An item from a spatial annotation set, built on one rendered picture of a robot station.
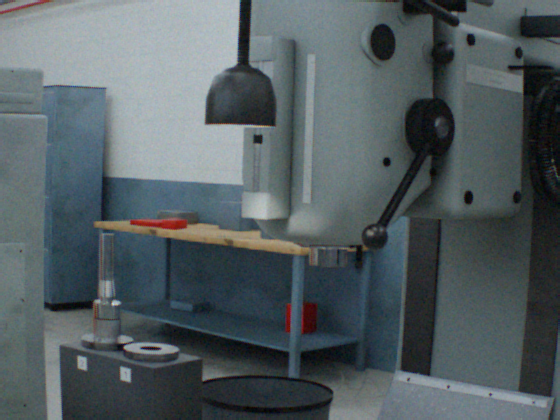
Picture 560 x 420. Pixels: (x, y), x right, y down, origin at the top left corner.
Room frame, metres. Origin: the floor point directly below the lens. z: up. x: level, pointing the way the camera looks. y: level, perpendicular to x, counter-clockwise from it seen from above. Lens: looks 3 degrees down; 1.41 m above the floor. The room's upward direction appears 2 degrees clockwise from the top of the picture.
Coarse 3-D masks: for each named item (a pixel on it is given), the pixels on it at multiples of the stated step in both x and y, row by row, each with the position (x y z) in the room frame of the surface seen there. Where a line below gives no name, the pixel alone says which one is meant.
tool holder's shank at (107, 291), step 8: (104, 240) 1.53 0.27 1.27; (112, 240) 1.54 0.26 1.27; (104, 248) 1.53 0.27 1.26; (112, 248) 1.54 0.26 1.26; (104, 256) 1.53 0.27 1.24; (112, 256) 1.54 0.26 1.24; (104, 264) 1.53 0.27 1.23; (112, 264) 1.54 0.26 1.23; (104, 272) 1.53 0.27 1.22; (112, 272) 1.54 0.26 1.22; (104, 280) 1.53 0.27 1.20; (112, 280) 1.54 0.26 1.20; (104, 288) 1.53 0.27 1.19; (112, 288) 1.54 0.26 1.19; (104, 296) 1.53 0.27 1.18; (112, 296) 1.53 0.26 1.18
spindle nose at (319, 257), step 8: (312, 248) 1.19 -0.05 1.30; (320, 248) 1.18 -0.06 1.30; (312, 256) 1.19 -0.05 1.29; (320, 256) 1.18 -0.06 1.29; (328, 256) 1.17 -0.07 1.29; (336, 256) 1.18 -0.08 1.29; (344, 256) 1.19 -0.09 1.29; (312, 264) 1.18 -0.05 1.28; (320, 264) 1.18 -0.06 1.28; (328, 264) 1.17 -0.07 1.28; (336, 264) 1.18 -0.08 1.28; (344, 264) 1.19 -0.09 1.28
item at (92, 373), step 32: (64, 352) 1.52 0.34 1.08; (96, 352) 1.49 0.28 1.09; (128, 352) 1.46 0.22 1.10; (160, 352) 1.46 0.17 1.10; (64, 384) 1.52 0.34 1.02; (96, 384) 1.48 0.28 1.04; (128, 384) 1.44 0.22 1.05; (160, 384) 1.42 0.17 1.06; (192, 384) 1.48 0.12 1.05; (64, 416) 1.52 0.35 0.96; (96, 416) 1.48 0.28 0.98; (128, 416) 1.44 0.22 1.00; (160, 416) 1.42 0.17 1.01; (192, 416) 1.48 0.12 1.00
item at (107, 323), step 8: (96, 312) 1.53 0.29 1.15; (104, 312) 1.52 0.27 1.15; (112, 312) 1.53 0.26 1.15; (120, 312) 1.54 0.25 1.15; (96, 320) 1.53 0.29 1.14; (104, 320) 1.52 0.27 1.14; (112, 320) 1.53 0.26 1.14; (120, 320) 1.54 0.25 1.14; (96, 328) 1.53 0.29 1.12; (104, 328) 1.52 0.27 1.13; (112, 328) 1.53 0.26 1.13; (120, 328) 1.55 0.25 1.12; (96, 336) 1.53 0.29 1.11; (104, 336) 1.52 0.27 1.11; (112, 336) 1.53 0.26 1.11; (120, 336) 1.54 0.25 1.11
